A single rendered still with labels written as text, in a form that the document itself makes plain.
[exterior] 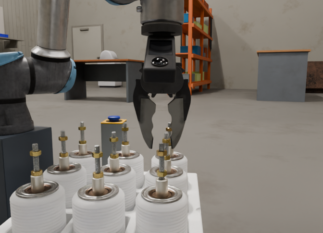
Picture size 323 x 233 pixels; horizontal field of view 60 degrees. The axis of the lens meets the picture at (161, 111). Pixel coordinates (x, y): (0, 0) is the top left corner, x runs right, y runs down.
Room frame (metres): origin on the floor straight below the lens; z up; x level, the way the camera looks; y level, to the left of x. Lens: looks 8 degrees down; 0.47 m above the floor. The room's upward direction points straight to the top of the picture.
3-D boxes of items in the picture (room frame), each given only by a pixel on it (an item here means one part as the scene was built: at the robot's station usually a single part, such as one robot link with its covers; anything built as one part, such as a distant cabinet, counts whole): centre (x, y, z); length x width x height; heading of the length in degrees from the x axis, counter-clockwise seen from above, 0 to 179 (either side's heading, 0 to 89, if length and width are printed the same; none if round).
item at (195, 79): (7.23, -0.80, 1.20); 2.70 x 0.70 x 2.40; 159
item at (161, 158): (0.48, 0.00, 0.31); 0.01 x 0.01 x 0.08
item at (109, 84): (9.37, 1.70, 0.60); 0.67 x 0.55 x 1.20; 69
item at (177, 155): (0.72, -0.02, 0.25); 0.08 x 0.08 x 0.01
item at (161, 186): (0.49, 0.00, 0.26); 0.02 x 0.02 x 0.03
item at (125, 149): (0.73, 0.10, 0.26); 0.02 x 0.02 x 0.03
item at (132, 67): (4.96, 1.01, 0.34); 1.28 x 0.66 x 0.69; 70
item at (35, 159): (0.51, 0.23, 0.30); 0.01 x 0.01 x 0.08
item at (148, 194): (0.49, 0.00, 0.25); 0.08 x 0.08 x 0.01
